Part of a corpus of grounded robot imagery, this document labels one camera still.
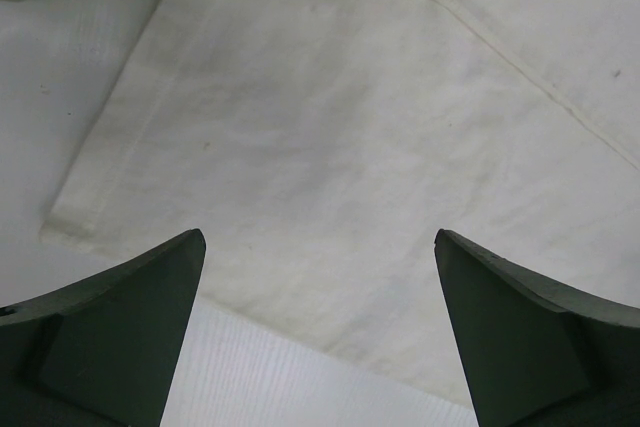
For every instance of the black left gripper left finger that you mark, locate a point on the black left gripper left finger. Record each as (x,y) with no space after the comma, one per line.
(102,351)

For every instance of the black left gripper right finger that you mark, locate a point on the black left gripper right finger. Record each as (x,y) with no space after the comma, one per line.
(535,351)

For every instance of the white t shirt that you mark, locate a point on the white t shirt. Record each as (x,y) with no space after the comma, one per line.
(320,145)

